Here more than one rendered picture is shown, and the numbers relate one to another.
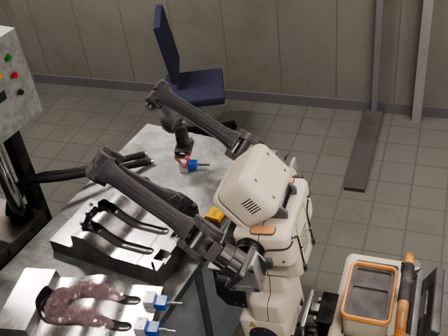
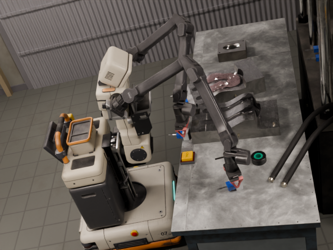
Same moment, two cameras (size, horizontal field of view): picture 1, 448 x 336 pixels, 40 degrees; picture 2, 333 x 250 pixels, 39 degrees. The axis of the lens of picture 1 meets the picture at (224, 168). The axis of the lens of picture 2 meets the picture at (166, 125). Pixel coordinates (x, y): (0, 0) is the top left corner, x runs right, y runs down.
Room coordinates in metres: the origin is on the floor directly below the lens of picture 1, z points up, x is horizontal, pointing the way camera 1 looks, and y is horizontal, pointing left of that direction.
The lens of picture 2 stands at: (3.71, -0.51, 2.58)
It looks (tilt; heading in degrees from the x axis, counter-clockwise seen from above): 37 degrees down; 165
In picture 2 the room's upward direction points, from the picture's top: 17 degrees counter-clockwise
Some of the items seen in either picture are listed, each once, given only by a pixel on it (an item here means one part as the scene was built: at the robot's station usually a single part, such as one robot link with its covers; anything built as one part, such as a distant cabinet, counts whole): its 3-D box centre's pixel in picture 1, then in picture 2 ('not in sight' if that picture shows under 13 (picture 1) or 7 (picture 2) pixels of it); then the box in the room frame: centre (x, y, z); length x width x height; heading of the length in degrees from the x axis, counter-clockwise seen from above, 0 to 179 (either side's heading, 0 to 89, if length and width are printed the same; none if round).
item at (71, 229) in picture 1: (121, 233); (234, 116); (1.72, 0.42, 0.87); 0.50 x 0.26 x 0.14; 58
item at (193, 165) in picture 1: (195, 165); (229, 186); (2.14, 0.12, 0.83); 0.13 x 0.05 x 0.05; 77
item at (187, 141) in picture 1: (183, 141); (231, 165); (2.14, 0.16, 0.96); 0.10 x 0.07 x 0.07; 167
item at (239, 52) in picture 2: not in sight; (232, 50); (1.02, 0.83, 0.83); 0.20 x 0.15 x 0.07; 58
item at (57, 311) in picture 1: (81, 301); (220, 80); (1.38, 0.53, 0.90); 0.26 x 0.18 x 0.08; 75
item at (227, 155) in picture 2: (179, 129); (230, 156); (2.15, 0.16, 1.02); 0.07 x 0.06 x 0.07; 39
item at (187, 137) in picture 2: not in sight; (178, 134); (1.59, 0.10, 0.83); 0.13 x 0.05 x 0.05; 52
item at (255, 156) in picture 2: not in sight; (258, 158); (2.05, 0.36, 0.82); 0.08 x 0.08 x 0.04
